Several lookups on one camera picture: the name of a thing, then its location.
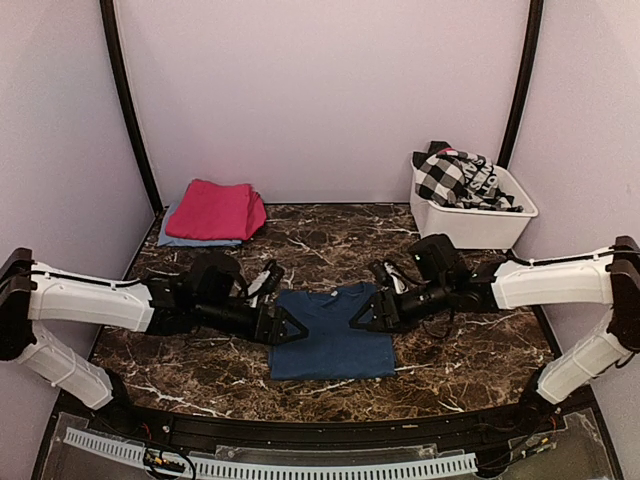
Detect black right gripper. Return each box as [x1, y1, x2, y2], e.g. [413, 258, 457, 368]
[349, 277, 452, 334]

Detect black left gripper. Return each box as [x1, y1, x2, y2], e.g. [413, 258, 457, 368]
[195, 297, 308, 346]

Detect dark blue garment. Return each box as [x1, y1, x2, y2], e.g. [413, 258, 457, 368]
[269, 283, 395, 381]

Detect pink trousers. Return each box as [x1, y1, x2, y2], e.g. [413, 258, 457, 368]
[166, 179, 267, 241]

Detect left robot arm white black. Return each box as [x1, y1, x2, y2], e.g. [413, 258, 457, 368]
[1, 247, 309, 436]

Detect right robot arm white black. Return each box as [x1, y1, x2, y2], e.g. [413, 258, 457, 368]
[349, 233, 639, 434]

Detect white plastic laundry bin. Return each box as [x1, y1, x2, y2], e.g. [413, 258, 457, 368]
[410, 166, 539, 250]

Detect black white checkered shirt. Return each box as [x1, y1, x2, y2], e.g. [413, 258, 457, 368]
[411, 141, 463, 208]

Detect folded light blue shirt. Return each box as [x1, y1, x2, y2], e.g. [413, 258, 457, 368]
[157, 203, 244, 249]

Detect black shirt white lettering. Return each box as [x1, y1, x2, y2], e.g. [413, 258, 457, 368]
[447, 151, 512, 211]

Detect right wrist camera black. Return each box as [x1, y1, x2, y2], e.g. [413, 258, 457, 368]
[408, 233, 466, 282]

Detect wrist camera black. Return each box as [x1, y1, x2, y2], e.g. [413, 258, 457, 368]
[408, 233, 466, 282]
[188, 252, 241, 304]

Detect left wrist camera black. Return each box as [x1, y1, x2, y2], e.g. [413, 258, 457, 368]
[188, 252, 241, 304]

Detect white slotted cable duct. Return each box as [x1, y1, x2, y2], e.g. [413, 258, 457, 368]
[63, 427, 478, 480]

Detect black curved front rail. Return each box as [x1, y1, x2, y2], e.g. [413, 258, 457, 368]
[83, 405, 552, 451]

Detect right black corner post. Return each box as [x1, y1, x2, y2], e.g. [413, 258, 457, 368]
[497, 0, 544, 169]

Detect black corner post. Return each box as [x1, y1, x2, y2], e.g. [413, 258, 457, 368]
[497, 0, 544, 169]
[99, 0, 163, 213]

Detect left black corner post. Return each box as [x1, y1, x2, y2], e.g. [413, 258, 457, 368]
[99, 0, 163, 213]

